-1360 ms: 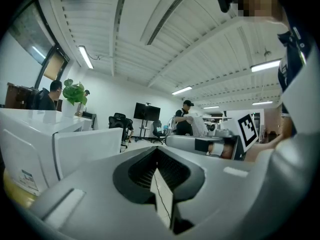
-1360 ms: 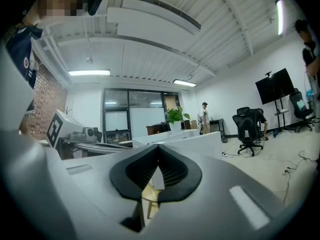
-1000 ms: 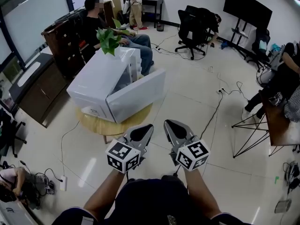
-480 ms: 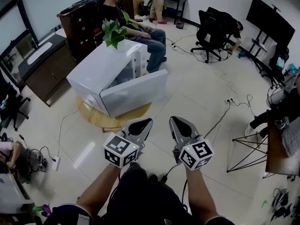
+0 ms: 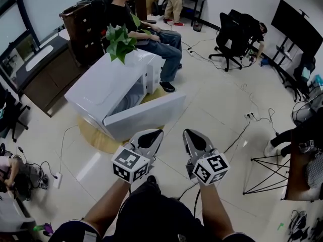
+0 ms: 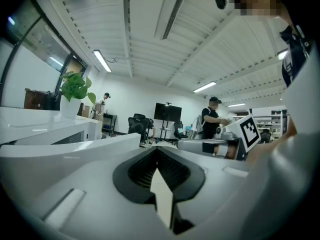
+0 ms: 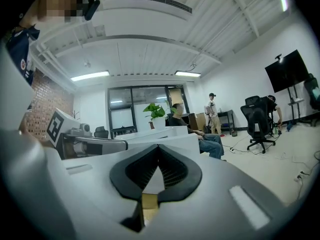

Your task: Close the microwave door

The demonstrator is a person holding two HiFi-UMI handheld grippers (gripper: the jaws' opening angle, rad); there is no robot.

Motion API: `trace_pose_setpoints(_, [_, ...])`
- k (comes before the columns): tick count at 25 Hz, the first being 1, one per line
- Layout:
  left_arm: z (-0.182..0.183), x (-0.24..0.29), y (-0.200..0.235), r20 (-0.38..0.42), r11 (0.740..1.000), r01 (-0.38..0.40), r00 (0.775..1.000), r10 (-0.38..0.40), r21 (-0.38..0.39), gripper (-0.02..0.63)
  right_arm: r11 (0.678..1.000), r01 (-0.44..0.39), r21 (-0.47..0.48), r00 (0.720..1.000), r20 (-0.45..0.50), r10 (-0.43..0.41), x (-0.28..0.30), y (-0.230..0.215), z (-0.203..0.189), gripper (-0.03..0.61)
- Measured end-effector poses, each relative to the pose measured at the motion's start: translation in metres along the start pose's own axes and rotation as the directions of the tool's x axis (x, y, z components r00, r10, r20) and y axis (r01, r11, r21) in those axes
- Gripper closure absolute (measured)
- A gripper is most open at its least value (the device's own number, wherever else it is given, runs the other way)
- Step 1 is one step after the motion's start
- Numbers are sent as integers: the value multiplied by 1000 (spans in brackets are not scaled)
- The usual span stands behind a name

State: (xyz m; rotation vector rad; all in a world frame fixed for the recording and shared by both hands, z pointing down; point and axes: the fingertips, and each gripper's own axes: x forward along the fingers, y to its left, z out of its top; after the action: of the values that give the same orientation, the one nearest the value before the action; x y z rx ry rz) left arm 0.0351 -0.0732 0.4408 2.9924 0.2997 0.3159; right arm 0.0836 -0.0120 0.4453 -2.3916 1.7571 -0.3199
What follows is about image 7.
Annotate grey camera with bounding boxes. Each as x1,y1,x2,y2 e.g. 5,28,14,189
68,122,93,136

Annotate black framed glass partition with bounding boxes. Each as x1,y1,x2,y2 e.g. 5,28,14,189
107,84,191,138

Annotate white desk partition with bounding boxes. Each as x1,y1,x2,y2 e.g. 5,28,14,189
113,125,201,155

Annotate white ceiling air vent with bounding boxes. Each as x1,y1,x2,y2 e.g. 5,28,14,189
102,0,194,15

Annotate black head-worn camera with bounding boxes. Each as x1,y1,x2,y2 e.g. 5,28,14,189
83,0,101,22

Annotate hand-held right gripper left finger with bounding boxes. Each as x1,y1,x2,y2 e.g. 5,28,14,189
109,143,160,233

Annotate black television screen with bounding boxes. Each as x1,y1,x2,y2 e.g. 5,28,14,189
264,49,311,94

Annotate black mesh office chair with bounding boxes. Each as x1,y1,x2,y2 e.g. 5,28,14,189
240,95,277,155

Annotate black side table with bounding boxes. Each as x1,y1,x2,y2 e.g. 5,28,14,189
217,109,236,135

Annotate metal television stand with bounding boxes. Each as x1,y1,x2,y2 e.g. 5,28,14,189
286,83,306,125

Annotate long ceiling light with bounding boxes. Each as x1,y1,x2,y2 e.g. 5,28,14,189
174,69,202,78
69,70,110,83

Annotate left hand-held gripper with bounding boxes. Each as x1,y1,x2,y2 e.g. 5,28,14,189
46,107,129,160

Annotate brown cardboard box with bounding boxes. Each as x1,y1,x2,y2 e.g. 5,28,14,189
187,112,209,131

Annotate green potted plant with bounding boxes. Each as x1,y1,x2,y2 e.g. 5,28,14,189
142,99,172,130

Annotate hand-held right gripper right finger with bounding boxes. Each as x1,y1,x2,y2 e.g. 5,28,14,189
157,143,203,203

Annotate person's navy jersey torso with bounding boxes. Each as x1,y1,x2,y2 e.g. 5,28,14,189
5,24,41,87

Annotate small black office chair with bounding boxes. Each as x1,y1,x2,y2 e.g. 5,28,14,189
93,125,110,140

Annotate black and teal chair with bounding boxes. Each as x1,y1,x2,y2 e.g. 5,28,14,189
303,73,320,111

